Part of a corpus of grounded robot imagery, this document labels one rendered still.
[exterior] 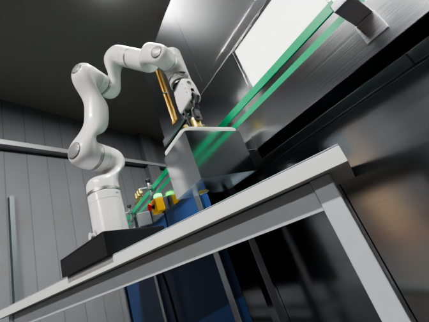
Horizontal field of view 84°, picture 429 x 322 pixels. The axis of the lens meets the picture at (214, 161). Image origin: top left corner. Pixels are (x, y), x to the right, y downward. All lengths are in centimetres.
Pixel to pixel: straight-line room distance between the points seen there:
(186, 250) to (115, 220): 36
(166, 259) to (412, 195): 71
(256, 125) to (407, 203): 50
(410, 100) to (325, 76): 26
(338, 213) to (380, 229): 43
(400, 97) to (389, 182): 25
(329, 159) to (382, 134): 43
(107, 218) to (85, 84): 60
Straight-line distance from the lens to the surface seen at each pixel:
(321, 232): 102
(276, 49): 109
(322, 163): 47
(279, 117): 80
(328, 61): 74
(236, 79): 123
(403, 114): 87
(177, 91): 93
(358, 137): 91
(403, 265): 95
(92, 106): 118
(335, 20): 79
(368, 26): 72
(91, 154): 103
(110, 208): 96
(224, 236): 60
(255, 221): 56
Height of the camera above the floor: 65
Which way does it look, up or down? 20 degrees up
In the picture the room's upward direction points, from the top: 21 degrees counter-clockwise
